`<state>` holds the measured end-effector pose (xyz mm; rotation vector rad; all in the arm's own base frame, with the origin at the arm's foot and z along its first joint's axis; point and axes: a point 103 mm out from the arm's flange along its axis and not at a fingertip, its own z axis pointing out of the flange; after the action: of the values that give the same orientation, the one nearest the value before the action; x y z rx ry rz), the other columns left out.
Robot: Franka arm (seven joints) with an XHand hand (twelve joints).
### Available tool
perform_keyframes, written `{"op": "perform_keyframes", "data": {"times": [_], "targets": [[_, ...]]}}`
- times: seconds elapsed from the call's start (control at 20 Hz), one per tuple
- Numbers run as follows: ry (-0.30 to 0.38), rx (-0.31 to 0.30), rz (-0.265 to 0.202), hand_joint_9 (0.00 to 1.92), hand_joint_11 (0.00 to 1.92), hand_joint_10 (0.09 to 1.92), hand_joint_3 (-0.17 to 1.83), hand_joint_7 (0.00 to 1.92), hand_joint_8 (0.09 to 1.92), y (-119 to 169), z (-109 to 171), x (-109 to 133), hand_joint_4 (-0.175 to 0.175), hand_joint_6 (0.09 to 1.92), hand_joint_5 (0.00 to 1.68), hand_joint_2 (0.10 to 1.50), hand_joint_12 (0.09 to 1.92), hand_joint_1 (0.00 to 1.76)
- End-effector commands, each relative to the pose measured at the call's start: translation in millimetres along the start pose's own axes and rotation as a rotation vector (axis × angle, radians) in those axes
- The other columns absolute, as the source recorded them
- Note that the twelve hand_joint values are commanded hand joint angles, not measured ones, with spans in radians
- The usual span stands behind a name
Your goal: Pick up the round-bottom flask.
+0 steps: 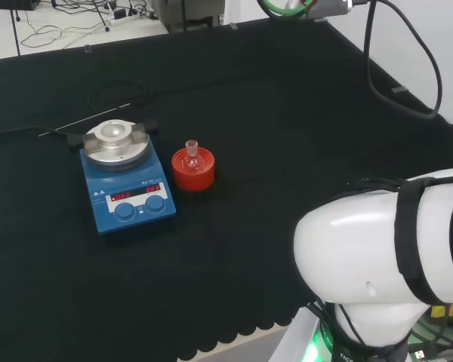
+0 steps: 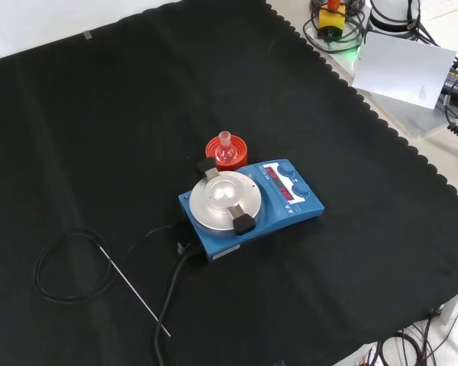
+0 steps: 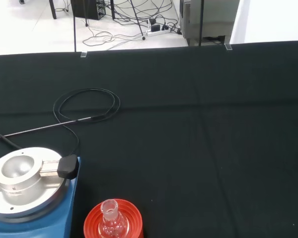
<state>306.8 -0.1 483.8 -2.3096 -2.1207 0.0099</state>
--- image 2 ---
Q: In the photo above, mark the blue-base heater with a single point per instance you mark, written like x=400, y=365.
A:
x=278, y=219

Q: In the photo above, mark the pale board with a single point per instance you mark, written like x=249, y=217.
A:
x=400, y=68

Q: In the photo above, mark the yellow stop button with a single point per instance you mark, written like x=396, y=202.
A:
x=331, y=20

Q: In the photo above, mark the grey tape piece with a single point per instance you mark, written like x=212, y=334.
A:
x=88, y=35

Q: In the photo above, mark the clear round-bottom flask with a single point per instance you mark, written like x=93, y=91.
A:
x=225, y=153

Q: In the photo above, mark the thin steel probe rod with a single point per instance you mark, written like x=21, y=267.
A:
x=137, y=294

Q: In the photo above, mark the black bench cloth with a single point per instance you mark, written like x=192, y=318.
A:
x=99, y=114

